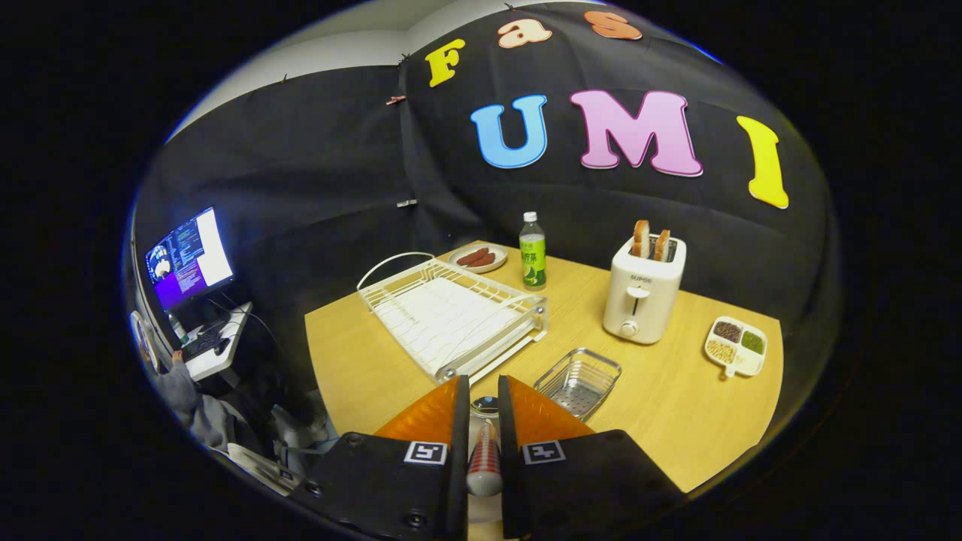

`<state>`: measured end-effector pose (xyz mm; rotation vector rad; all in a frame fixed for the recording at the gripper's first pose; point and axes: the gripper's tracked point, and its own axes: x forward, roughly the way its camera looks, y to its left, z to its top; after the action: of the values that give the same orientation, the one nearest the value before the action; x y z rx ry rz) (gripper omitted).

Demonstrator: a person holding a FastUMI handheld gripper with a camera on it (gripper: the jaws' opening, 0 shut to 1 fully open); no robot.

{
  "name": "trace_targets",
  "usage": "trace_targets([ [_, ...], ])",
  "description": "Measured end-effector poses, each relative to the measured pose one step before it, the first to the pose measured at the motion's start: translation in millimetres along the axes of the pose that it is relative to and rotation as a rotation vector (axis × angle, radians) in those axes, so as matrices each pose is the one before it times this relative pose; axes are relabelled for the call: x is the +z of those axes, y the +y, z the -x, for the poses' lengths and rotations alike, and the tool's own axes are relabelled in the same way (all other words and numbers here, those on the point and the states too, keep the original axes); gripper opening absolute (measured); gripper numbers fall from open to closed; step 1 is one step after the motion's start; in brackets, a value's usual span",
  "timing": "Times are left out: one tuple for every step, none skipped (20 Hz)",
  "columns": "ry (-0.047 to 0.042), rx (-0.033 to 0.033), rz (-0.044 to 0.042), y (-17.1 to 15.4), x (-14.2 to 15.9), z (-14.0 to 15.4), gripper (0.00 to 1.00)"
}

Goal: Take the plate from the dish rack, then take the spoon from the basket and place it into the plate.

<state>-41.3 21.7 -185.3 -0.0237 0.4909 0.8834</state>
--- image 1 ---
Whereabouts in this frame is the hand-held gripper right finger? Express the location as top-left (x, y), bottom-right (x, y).
top-left (498, 373), bottom-right (687, 541)

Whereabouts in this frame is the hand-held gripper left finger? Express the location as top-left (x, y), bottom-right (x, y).
top-left (299, 375), bottom-right (471, 541)

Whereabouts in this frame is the spoon with red checked handle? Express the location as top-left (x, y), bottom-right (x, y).
top-left (466, 396), bottom-right (503, 497)

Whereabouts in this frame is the metal wire basket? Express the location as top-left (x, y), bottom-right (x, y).
top-left (533, 347), bottom-right (622, 422)

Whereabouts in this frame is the white wire dish rack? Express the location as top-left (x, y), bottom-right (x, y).
top-left (356, 252), bottom-right (549, 385)

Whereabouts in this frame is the small beige plate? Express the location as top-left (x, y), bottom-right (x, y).
top-left (448, 243), bottom-right (509, 274)

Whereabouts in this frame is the white divided dish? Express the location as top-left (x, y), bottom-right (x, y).
top-left (703, 316), bottom-right (769, 379)

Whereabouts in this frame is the green tea bottle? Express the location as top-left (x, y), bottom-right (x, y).
top-left (519, 211), bottom-right (548, 291)

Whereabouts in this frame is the white toaster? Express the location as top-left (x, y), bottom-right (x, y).
top-left (603, 234), bottom-right (687, 346)

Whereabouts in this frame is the white side desk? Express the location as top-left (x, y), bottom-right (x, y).
top-left (184, 302), bottom-right (254, 382)

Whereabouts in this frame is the black keyboard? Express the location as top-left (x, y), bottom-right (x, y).
top-left (180, 327), bottom-right (226, 361)

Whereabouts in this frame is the computer monitor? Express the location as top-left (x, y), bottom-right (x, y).
top-left (144, 207), bottom-right (235, 313)

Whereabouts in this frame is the black backdrop cloth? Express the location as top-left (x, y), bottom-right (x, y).
top-left (128, 0), bottom-right (843, 452)

